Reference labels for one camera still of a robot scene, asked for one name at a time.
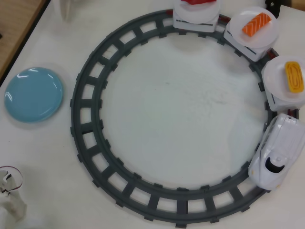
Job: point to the blue round dish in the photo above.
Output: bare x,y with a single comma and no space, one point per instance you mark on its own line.
33,95

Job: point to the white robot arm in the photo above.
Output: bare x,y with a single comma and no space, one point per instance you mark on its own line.
12,205

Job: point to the orange salmon toy sushi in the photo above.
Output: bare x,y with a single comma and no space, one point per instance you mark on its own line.
256,23

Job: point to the brown wooden desk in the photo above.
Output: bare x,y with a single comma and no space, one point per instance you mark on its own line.
14,23

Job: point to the black plastic stand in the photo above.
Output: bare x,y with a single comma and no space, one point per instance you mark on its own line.
274,7

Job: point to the clear plastic object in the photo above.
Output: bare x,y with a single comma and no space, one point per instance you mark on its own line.
64,9

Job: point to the red tuna toy sushi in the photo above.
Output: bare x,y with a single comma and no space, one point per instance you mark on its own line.
195,2

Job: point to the white Shinkansen toy locomotive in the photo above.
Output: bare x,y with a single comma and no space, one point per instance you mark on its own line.
278,143

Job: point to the yellow egg toy sushi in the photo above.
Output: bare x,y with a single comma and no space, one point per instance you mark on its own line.
294,76

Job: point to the grey circular toy train track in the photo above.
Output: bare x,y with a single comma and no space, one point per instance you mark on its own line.
74,114

